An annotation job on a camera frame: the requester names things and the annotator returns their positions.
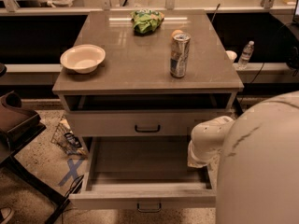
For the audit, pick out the blue tape cross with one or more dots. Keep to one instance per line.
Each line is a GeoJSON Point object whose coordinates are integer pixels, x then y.
{"type": "Point", "coordinates": [73, 166]}

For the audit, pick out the shoe at corner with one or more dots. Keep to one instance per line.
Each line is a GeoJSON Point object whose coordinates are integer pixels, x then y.
{"type": "Point", "coordinates": [6, 214]}

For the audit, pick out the wire basket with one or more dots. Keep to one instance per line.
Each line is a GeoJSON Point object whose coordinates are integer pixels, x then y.
{"type": "Point", "coordinates": [64, 138]}

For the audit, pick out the orange fruit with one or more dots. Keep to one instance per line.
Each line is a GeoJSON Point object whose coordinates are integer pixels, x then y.
{"type": "Point", "coordinates": [176, 32]}

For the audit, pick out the green chip bag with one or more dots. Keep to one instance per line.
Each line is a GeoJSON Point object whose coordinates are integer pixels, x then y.
{"type": "Point", "coordinates": [146, 20]}

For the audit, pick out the silver blue drink can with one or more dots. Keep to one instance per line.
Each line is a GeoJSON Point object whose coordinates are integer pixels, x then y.
{"type": "Point", "coordinates": [180, 46]}

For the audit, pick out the white bowl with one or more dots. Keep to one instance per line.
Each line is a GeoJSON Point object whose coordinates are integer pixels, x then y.
{"type": "Point", "coordinates": [83, 59]}

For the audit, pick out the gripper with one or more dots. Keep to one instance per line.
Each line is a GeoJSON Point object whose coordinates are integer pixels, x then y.
{"type": "Point", "coordinates": [193, 154]}

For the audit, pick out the white paper cup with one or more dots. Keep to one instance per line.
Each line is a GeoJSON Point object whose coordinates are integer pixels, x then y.
{"type": "Point", "coordinates": [231, 55]}

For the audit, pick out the grey drawer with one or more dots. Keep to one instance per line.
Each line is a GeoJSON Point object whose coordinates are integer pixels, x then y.
{"type": "Point", "coordinates": [137, 123]}
{"type": "Point", "coordinates": [147, 174]}

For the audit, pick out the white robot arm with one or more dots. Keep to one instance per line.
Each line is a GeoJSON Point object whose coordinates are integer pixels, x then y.
{"type": "Point", "coordinates": [258, 173]}

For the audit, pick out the clear plastic water bottle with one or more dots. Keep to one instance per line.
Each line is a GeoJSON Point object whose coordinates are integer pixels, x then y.
{"type": "Point", "coordinates": [245, 55]}

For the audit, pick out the dark chair left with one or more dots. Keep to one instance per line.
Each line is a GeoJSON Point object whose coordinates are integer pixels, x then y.
{"type": "Point", "coordinates": [18, 127]}

